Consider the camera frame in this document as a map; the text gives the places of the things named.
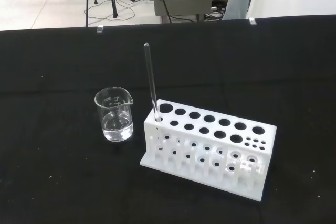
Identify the white test tube rack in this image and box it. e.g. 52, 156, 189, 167
139, 99, 278, 202

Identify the glass beaker with water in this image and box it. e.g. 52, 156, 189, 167
94, 86, 134, 143

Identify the black bench cloth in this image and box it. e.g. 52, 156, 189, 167
0, 14, 336, 224

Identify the black floor cable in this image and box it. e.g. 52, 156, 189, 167
83, 0, 137, 22

